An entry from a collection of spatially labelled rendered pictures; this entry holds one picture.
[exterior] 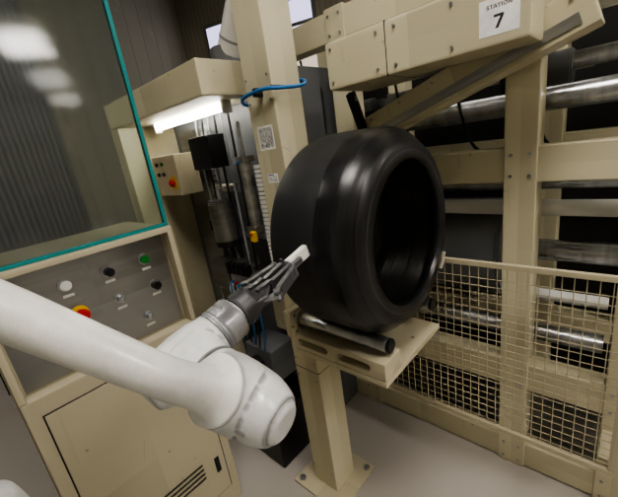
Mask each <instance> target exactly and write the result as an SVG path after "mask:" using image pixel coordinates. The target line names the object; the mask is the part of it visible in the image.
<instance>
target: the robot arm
mask: <svg viewBox="0 0 618 497"><path fill-rule="evenodd" d="M308 257H309V250H308V247H307V246H306V245H301V246H300V247H299V248H298V249H296V250H295V251H294V252H293V253H292V254H291V255H290V256H289V257H287V258H286V259H285V260H284V261H283V258H280V259H279V263H277V262H276V261H275V262H273V263H271V264H270V265H268V266H267V267H265V268H264V269H262V270H261V271H259V272H258V273H256V274H255V275H253V276H252V277H250V278H249V279H247V280H244V281H242V282H241V286H242V289H237V290H236V291H235V292H234V293H232V294H231V295H230V296H229V297H228V298H227V299H226V300H223V299H222V300H219V301H218V302H216V303H215V304H214V305H213V306H212V307H211V308H209V309H208V310H207V311H206V312H205V313H203V314H202V315H201V316H200V317H199V318H197V319H195V320H194V321H192V322H189V323H187V324H185V325H184V326H182V327H181V328H180V329H178V330H177V331H176V332H174V333H173V334H172V335H171V336H169V337H168V338H167V339H166V340H165V341H164V342H163V343H162V344H161V345H159V346H158V347H157V348H154V347H152V346H149V345H147V344H145V343H143V342H141V341H138V340H136V339H134V338H132V337H130V336H128V335H125V334H123V333H121V332H119V331H117V330H114V329H112V328H110V327H108V326H106V325H104V324H101V323H99V322H97V321H95V320H93V319H89V318H87V317H85V316H83V315H81V314H78V313H76V312H74V311H72V310H70V309H68V308H65V307H63V306H61V305H59V304H57V303H54V302H52V301H50V300H48V299H46V298H43V297H42V296H40V295H38V294H35V293H33V292H31V291H29V290H26V289H24V288H22V287H19V286H17V285H15V284H12V283H10V282H8V281H5V280H3V279H0V343H1V344H4V345H6V346H9V347H12V348H15V349H18V350H20V351H23V352H26V353H28V354H31V355H34V356H36V357H38V358H41V359H44V360H47V361H49V362H52V363H55V364H58V365H60V366H63V367H66V368H69V369H71V370H74V371H77V372H80V373H82V374H85V375H88V376H91V377H93V378H96V379H99V380H102V381H104V382H107V383H110V384H113V385H115V386H118V387H121V388H124V389H126V390H129V391H134V392H136V393H139V394H142V395H143V396H144V397H145V398H146V399H147V400H148V401H149V402H150V403H151V404H152V405H154V406H155V407H156V408H157V409H159V410H165V409H168V408H171V407H174V406H178V407H182V408H185V409H187V412H188V415H189V417H190V419H191V420H192V422H193V423H194V424H195V425H197V426H198V427H201V428H204V429H207V430H210V431H212V432H215V433H217V434H219V435H222V436H224V437H226V438H228V439H229V440H232V439H235V440H236V441H238V442H240V443H241V444H243V445H245V446H248V447H251V448H257V449H268V448H270V447H272V446H275V445H277V444H279V443H280V442H281V441H282V440H283V439H284V438H285V436H286V435H287V434H288V432H289V430H290V429H291V427H292V425H293V422H294V419H295V416H296V402H295V397H294V395H293V393H292V391H291V390H290V388H289V387H288V385H287V384H286V383H285V382H284V381H283V379H282V378H281V377H280V376H279V375H277V374H276V373H275V372H273V371H272V370H270V369H269V368H268V367H266V366H265V365H263V364H261V363H260V362H258V361H256V360H255V359H253V358H251V357H249V356H247V355H245V354H243V353H241V352H238V351H236V350H234V349H233V348H234V347H235V346H236V344H237V343H239V342H240V341H241V340H242V339H243V338H244V337H245V336H246V335H247V334H248V332H249V327H250V326H251V325H252V324H253V323H254V322H255V321H256V320H257V319H258V318H259V317H260V315H261V311H262V308H263V307H265V306H267V305H268V304H270V302H271V301H274V300H277V301H278V302H279V303H281V302H283V300H284V296H285V294H286V293H287V291H288V290H289V288H290V287H291V286H292V284H293V283H294V281H295V280H296V279H297V277H298V276H299V272H298V270H297V267H299V266H300V265H301V264H302V263H303V261H304V260H305V259H307V258H308ZM0 497H30V496H29V495H28V494H27V493H26V492H25V491H24V490H23V489H22V488H21V487H20V486H18V485H17V484H15V483H14V482H12V481H10V480H5V479H4V480H0Z"/></svg>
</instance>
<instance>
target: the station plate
mask: <svg viewBox="0 0 618 497"><path fill-rule="evenodd" d="M519 21H520V0H487V1H484V2H481V3H479V39H481V38H485V37H488V36H494V35H497V34H500V33H504V32H507V31H511V30H514V29H517V28H519Z"/></svg>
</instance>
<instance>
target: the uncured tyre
mask: <svg viewBox="0 0 618 497"><path fill-rule="evenodd" d="M445 229H446V207H445V196H444V189H443V184H442V180H441V176H440V173H439V170H438V167H437V165H436V162H435V160H434V158H433V156H432V155H431V153H430V152H429V150H428V149H427V148H426V147H425V146H424V145H423V144H422V143H421V142H420V141H419V140H418V139H417V138H416V137H415V136H413V135H412V134H411V133H410V132H408V131H407V130H405V129H402V128H398V127H392V126H385V125H382V126H375V127H370V128H364V129H358V130H352V131H346V132H340V133H334V134H328V135H325V136H322V137H320V138H318V139H316V140H315V141H313V142H311V143H309V144H308V145H307V146H306V147H305V148H303V149H302V150H301V151H300V152H299V153H298V154H297V155H296V156H295V157H294V159H293V160H292V161H291V163H290V164H289V166H288V167H287V169H286V171H285V172H284V174H283V176H282V178H281V180H280V183H279V185H278V188H277V191H276V195H275V198H274V203H273V208H272V214H271V226H270V240H271V250H272V256H273V261H274V262H275V261H276V262H277V263H279V259H280V258H283V261H284V260H285V259H286V258H287V257H289V256H290V255H291V254H292V253H293V252H294V251H295V250H296V249H298V248H299V247H300V246H301V245H306V246H307V247H308V250H309V257H308V258H307V259H305V260H304V261H303V263H302V264H301V265H300V266H299V267H297V270H298V272H299V276H298V277H297V279H296V280H295V281H294V283H293V284H292V286H291V287H290V288H289V290H288V291H287V294H288V295H289V297H290V298H291V299H292V300H293V301H294V302H295V303H296V304H297V305H298V306H299V307H300V308H302V309H303V310H304V311H306V312H307V313H309V314H310V315H312V316H314V317H316V318H319V319H323V320H328V321H332V322H335V323H338V324H341V325H345V326H348V327H351V328H355V329H358V330H360V331H364V332H386V331H390V330H393V329H395V328H397V327H398V326H400V325H401V324H403V323H404V322H406V321H407V320H409V319H410V318H412V317H413V316H414V315H415V314H416V313H417V312H418V311H419V310H420V308H421V307H422V306H423V304H424V303H425V301H426V299H427V298H428V296H429V294H430V292H431V289H432V287H433V285H434V282H435V279H436V277H437V273H438V270H439V267H440V263H441V258H442V253H443V247H444V240H445Z"/></svg>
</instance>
